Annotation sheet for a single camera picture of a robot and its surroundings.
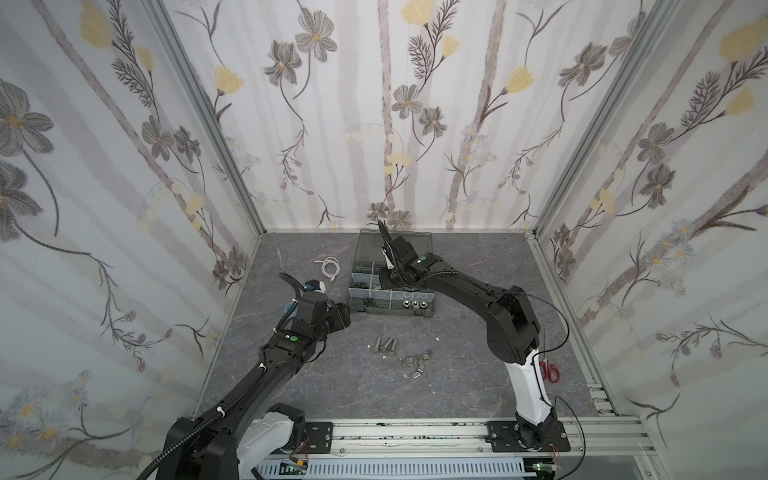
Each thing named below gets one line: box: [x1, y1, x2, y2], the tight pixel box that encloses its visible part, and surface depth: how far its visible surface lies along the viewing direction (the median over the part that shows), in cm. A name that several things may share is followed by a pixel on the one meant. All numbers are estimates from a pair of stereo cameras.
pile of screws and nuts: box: [371, 337, 398, 353], surface depth 91 cm
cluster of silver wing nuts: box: [402, 349, 432, 379], surface depth 88 cm
